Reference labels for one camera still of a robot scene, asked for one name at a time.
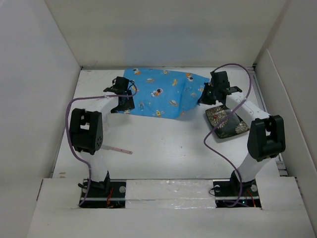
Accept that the black floral square plate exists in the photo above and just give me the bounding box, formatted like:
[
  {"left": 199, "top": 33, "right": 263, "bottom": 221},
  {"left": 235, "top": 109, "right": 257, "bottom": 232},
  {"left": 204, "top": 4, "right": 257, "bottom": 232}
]
[{"left": 205, "top": 106, "right": 250, "bottom": 139}]

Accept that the blue space-print placemat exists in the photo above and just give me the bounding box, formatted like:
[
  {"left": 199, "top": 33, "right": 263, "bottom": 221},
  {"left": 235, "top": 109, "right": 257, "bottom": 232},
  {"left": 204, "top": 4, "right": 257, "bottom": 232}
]
[{"left": 123, "top": 68, "right": 209, "bottom": 119}]

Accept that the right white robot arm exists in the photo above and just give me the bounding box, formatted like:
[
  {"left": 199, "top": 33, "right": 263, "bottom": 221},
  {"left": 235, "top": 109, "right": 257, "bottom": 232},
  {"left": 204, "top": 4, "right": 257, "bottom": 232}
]
[{"left": 200, "top": 70, "right": 286, "bottom": 195}]

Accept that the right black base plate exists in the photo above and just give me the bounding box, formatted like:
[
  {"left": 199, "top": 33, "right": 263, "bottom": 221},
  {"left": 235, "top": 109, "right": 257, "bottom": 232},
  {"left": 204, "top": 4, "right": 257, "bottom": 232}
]
[{"left": 209, "top": 179, "right": 262, "bottom": 208}]

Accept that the pink-handled knife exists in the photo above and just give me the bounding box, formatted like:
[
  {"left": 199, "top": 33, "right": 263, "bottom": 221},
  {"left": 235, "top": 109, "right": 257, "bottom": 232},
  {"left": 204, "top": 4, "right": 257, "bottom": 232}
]
[{"left": 101, "top": 145, "right": 133, "bottom": 154}]

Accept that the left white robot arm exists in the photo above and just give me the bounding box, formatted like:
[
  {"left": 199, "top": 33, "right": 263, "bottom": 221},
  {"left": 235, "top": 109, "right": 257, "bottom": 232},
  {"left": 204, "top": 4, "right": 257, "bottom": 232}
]
[{"left": 65, "top": 76, "right": 137, "bottom": 197}]

